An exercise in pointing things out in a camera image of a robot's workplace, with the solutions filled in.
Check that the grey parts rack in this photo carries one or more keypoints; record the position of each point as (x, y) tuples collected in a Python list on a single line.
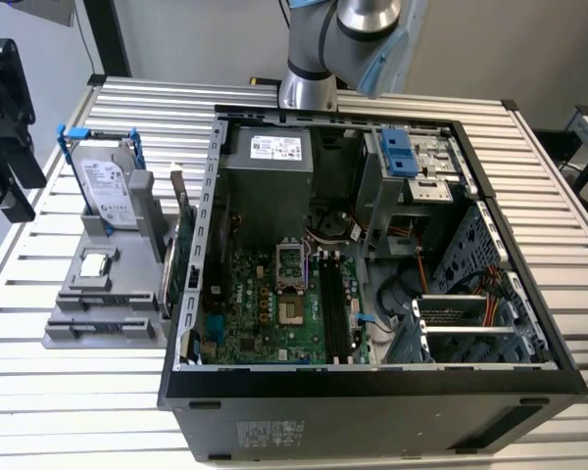
[(127, 264)]

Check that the blue drive bay latch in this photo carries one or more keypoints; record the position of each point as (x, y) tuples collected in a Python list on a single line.
[(397, 152)]

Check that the black RAM slot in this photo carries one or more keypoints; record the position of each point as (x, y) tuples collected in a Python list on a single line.
[(343, 308), (330, 308)]

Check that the silver CPU chip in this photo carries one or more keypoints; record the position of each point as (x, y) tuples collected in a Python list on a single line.
[(94, 265)]

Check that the hard disk in blue carrier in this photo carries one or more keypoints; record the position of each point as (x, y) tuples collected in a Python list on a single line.
[(105, 186)]

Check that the dark RAM stick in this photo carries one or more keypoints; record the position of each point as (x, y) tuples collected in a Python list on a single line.
[(108, 326), (117, 297)]

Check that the CPU socket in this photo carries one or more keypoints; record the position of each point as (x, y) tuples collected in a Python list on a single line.
[(292, 309)]

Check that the thin locking lever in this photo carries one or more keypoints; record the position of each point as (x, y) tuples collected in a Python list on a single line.
[(306, 267)]

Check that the black PC case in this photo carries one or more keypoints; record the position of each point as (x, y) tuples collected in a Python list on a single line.
[(362, 421)]

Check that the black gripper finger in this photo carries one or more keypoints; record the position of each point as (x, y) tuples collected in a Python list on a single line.
[(10, 196), (27, 161)]

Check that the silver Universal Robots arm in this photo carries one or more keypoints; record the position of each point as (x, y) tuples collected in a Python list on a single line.
[(323, 44)]

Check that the black plug yellow tag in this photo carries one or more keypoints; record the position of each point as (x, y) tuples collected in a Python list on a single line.
[(262, 80)]

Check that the green motherboard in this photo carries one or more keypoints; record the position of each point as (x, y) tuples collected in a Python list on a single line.
[(255, 323)]

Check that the white silver wrist camera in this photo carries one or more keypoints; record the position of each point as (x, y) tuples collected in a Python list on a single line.
[(44, 10)]

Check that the green graphics card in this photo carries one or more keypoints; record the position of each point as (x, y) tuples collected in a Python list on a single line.
[(181, 254)]

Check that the grey power supply unit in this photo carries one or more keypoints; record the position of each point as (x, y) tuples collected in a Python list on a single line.
[(264, 196)]

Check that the round CPU fan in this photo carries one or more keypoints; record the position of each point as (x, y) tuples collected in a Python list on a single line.
[(335, 222)]

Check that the grey disk bay cage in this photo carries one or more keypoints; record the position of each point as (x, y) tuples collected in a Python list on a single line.
[(470, 245)]

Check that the black upright post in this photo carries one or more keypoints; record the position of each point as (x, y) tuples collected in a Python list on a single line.
[(112, 39)]

